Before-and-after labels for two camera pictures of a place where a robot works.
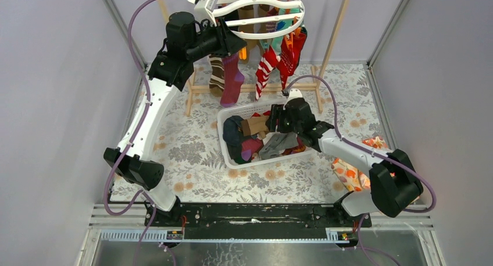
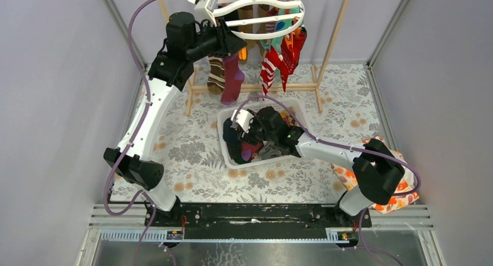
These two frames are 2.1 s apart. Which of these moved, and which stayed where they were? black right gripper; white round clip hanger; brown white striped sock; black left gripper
Moved: black right gripper
Stayed: brown white striped sock; white round clip hanger; black left gripper
